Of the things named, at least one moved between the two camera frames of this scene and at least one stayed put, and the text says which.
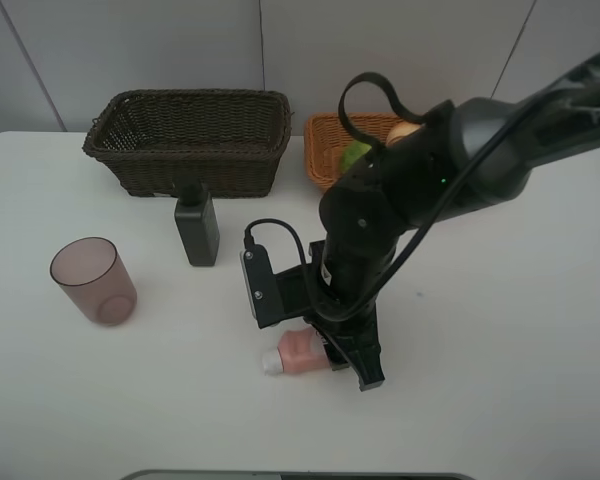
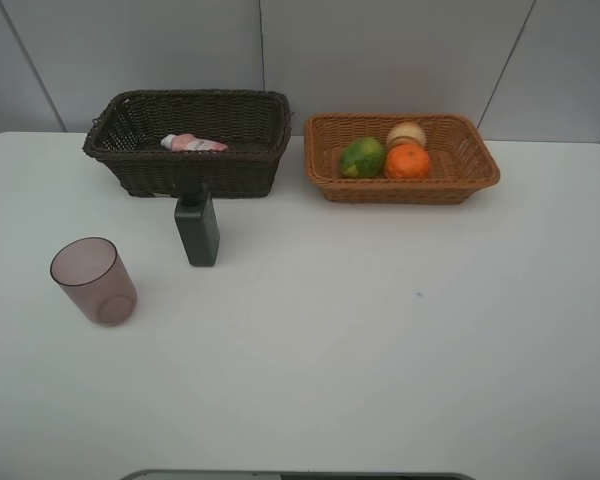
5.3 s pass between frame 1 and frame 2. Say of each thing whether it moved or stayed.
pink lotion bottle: moved
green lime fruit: stayed
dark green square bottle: stayed
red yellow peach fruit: stayed
